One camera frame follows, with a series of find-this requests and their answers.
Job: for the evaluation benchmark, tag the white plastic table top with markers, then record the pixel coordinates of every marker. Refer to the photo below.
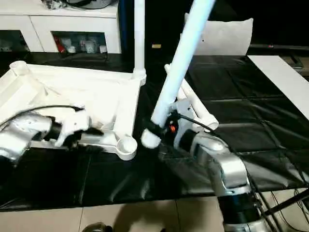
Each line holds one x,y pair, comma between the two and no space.
72,84

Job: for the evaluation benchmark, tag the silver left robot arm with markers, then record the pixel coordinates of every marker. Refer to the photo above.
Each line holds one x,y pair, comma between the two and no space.
21,135

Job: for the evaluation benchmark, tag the black mat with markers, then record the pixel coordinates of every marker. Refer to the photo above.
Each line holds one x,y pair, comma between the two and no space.
241,96

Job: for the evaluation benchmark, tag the small beige label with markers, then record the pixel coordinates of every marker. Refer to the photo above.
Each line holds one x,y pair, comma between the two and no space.
156,45

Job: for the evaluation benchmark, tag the dark blue cabinet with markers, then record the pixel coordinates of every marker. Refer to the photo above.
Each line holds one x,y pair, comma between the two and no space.
126,29

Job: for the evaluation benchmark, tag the grey cushion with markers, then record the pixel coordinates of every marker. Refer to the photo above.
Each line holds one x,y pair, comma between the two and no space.
227,36

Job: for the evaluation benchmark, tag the white cabinet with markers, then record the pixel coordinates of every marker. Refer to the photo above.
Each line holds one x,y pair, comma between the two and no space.
60,21

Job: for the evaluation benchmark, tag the white board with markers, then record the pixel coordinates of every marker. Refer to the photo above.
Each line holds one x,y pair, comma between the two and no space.
280,75

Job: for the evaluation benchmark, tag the dark grey bag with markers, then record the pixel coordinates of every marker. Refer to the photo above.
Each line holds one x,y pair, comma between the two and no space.
79,3

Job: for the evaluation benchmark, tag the black bar red light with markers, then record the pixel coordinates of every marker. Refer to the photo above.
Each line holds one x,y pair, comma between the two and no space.
277,46

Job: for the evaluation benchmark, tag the black stand leg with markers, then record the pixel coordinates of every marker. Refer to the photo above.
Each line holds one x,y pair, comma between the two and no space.
289,200

